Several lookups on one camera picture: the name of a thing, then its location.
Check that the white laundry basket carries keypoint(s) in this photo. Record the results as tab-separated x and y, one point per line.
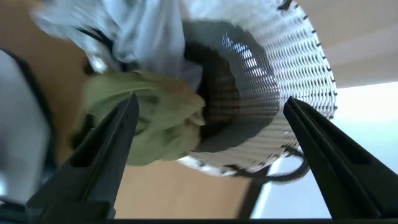
292	71

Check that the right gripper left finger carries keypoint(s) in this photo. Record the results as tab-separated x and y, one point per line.
99	186

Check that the pale blue garment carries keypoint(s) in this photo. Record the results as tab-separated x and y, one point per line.
146	34

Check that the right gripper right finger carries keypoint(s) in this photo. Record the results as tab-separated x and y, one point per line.
357	193

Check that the green long-sleeved shirt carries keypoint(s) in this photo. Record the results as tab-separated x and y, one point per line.
168	124

